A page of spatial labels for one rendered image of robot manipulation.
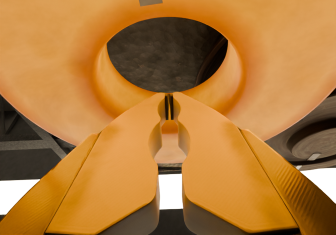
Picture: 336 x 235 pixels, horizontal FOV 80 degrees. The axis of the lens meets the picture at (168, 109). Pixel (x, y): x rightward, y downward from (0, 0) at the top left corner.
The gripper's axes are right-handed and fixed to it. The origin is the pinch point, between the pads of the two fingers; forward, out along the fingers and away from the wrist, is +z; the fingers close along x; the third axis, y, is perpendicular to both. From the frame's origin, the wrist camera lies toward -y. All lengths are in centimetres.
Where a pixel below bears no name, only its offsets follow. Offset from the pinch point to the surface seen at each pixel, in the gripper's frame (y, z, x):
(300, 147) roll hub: 22.6, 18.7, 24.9
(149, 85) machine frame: 20.4, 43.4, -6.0
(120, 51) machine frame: 9.2, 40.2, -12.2
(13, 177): 584, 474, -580
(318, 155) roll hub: 26.0, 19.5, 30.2
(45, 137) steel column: 317, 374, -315
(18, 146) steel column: 358, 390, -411
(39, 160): 564, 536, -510
